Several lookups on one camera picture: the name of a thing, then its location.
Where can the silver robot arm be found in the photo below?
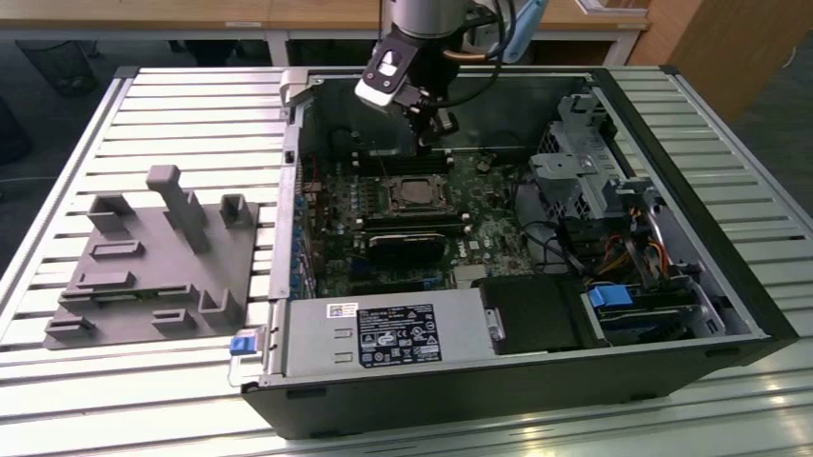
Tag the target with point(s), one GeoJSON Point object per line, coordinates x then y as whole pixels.
{"type": "Point", "coordinates": [426, 16]}

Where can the CPU socket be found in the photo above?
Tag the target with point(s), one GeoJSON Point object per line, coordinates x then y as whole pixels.
{"type": "Point", "coordinates": [418, 191]}

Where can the silver metal drive cage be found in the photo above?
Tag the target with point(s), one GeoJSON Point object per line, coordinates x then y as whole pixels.
{"type": "Point", "coordinates": [571, 190]}

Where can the green motherboard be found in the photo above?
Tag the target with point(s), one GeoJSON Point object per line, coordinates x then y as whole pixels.
{"type": "Point", "coordinates": [495, 238]}

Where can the wooden desk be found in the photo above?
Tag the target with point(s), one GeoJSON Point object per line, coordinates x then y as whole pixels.
{"type": "Point", "coordinates": [191, 14]}

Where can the small silver heat sink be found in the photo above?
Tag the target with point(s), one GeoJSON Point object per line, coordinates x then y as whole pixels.
{"type": "Point", "coordinates": [470, 276]}

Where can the wooden cabinet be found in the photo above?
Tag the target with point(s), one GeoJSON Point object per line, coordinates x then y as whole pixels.
{"type": "Point", "coordinates": [737, 52]}

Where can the white barcode sticker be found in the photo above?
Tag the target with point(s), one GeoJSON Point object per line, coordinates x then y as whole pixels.
{"type": "Point", "coordinates": [343, 310]}

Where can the black plastic air shroud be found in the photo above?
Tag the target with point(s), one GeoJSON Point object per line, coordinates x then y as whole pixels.
{"type": "Point", "coordinates": [533, 314]}

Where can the blue disk carrier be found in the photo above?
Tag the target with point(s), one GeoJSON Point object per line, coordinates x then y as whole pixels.
{"type": "Point", "coordinates": [610, 296]}

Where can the black power supply label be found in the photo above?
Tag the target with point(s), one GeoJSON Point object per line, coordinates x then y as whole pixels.
{"type": "Point", "coordinates": [399, 335]}

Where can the black mesh waste bin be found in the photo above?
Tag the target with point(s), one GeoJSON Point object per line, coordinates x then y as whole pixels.
{"type": "Point", "coordinates": [57, 66]}

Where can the grey power supply unit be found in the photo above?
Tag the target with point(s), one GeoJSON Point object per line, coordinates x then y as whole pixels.
{"type": "Point", "coordinates": [318, 343]}

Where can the grey parts rack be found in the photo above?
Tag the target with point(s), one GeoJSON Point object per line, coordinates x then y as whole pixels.
{"type": "Point", "coordinates": [159, 266]}

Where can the blue case latch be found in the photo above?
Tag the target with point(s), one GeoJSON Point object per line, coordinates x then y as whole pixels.
{"type": "Point", "coordinates": [243, 345]}

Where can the black open PC case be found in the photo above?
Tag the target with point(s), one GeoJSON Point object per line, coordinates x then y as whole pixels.
{"type": "Point", "coordinates": [444, 404]}

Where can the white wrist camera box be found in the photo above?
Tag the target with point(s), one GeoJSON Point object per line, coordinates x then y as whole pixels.
{"type": "Point", "coordinates": [384, 71]}

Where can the small silver wrist camera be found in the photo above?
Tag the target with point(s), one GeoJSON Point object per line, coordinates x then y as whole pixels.
{"type": "Point", "coordinates": [447, 123]}

